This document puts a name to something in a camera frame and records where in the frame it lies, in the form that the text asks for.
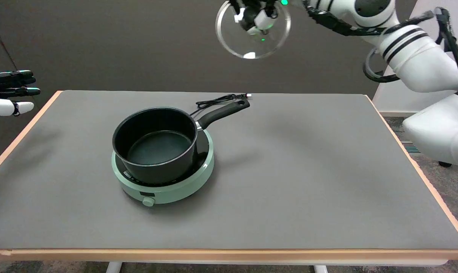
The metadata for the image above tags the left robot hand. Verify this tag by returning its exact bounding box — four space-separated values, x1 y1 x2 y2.
0 70 41 117

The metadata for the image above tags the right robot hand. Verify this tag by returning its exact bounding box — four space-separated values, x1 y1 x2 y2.
229 0 304 37

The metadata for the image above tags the glass pot lid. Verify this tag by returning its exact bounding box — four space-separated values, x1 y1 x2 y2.
215 0 292 60

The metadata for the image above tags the grey table mat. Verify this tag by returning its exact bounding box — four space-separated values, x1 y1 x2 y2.
0 90 458 251

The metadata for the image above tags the mint green induction cooker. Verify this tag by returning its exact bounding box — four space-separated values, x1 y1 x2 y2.
111 129 215 207

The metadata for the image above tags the black cooker power cord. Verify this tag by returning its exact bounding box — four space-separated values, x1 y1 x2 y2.
190 93 252 116

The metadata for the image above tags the black saucepan with handle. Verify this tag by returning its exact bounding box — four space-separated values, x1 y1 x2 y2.
112 99 251 185

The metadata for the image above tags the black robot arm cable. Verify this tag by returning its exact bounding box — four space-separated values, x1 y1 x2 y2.
362 7 458 118

